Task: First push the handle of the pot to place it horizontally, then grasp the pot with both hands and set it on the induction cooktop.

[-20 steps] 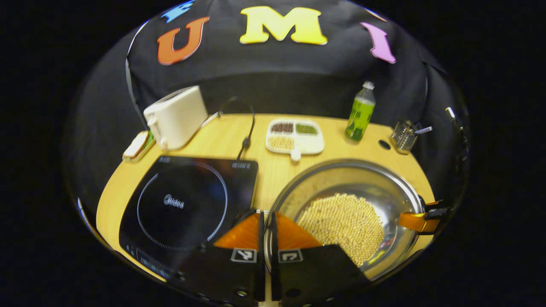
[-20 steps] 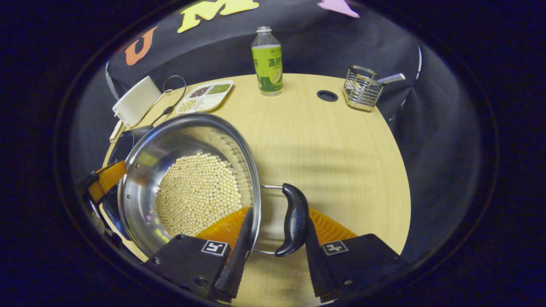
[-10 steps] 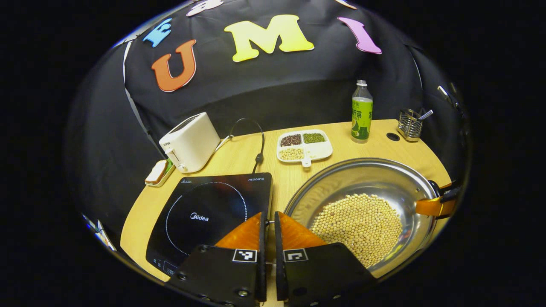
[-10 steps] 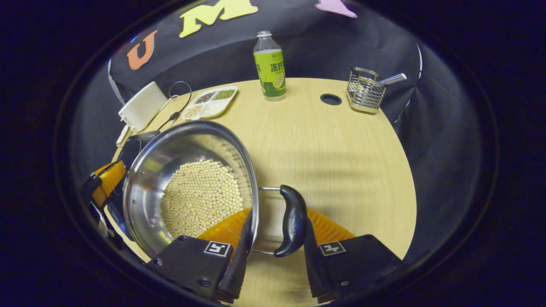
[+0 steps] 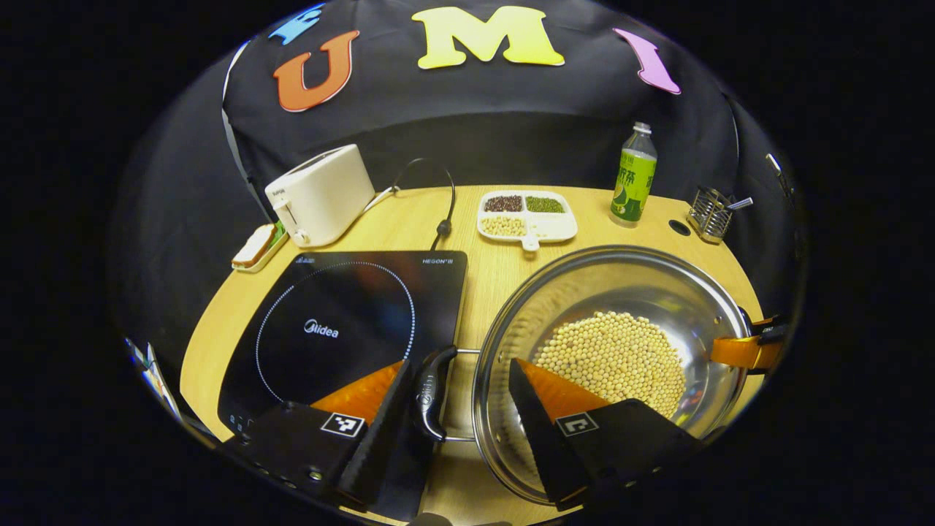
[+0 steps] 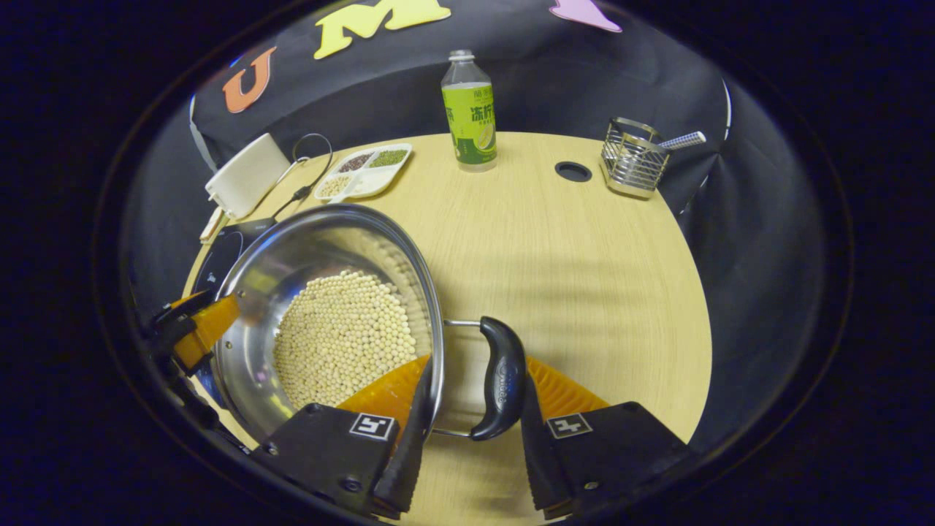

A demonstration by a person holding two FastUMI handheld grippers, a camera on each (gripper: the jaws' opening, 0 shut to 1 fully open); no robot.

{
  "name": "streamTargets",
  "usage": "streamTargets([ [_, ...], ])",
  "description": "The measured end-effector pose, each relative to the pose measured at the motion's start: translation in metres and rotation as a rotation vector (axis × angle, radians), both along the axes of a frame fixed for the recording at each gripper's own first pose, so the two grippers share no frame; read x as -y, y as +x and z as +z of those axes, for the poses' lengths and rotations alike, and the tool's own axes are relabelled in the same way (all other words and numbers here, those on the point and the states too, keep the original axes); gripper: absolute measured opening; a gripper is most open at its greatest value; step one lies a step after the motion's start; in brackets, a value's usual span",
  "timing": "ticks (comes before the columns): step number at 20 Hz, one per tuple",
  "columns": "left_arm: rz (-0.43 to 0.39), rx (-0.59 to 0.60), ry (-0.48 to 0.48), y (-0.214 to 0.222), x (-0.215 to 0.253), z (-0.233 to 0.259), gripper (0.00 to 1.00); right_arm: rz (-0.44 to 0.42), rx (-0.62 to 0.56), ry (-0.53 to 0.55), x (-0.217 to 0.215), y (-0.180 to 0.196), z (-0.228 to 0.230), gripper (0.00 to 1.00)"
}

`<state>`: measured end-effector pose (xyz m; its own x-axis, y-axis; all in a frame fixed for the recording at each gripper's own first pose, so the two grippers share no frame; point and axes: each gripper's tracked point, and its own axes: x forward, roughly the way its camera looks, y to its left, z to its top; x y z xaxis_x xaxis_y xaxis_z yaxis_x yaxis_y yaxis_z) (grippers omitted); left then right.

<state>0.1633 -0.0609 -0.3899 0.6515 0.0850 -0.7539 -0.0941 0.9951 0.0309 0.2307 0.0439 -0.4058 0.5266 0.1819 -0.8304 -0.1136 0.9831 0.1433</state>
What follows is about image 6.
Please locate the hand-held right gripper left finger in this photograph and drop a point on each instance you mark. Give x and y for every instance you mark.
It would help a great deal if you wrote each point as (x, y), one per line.
(409, 446)

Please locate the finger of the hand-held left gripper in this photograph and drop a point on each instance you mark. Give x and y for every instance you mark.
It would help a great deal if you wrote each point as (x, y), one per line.
(208, 325)

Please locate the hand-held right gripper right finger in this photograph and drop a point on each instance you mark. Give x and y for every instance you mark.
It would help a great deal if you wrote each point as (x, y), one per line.
(540, 453)

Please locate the black induction cooktop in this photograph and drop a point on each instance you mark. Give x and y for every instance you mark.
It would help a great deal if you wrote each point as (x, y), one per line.
(219, 256)

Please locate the stainless steel pot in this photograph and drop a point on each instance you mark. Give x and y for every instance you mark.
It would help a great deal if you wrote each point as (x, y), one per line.
(292, 256)

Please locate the pile of yellow soybeans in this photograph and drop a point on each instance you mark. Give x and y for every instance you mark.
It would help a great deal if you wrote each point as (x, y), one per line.
(343, 336)

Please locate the white bread sandwich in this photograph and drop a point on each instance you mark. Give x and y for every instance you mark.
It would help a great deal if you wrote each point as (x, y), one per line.
(213, 221)

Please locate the white toaster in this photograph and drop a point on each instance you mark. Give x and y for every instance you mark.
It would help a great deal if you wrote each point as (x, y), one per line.
(248, 175)

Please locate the white divided bean plate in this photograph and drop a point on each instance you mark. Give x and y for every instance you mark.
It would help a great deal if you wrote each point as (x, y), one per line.
(365, 175)

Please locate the green label drink bottle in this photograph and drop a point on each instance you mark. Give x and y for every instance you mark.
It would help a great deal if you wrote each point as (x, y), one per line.
(471, 117)

